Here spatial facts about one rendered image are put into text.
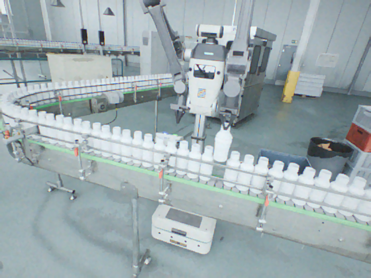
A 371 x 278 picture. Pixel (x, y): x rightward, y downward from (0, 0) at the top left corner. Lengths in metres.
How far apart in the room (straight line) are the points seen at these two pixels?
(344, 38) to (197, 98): 12.33
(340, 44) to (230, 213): 12.77
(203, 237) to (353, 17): 12.84
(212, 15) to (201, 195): 12.51
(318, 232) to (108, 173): 1.02
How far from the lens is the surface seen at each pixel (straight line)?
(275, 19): 12.95
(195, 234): 1.77
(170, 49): 1.11
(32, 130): 1.42
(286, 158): 1.60
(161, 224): 1.82
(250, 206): 0.99
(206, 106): 1.45
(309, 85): 10.30
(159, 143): 0.98
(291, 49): 12.92
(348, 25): 13.54
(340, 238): 1.12
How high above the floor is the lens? 1.57
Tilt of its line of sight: 24 degrees down
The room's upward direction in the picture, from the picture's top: 6 degrees clockwise
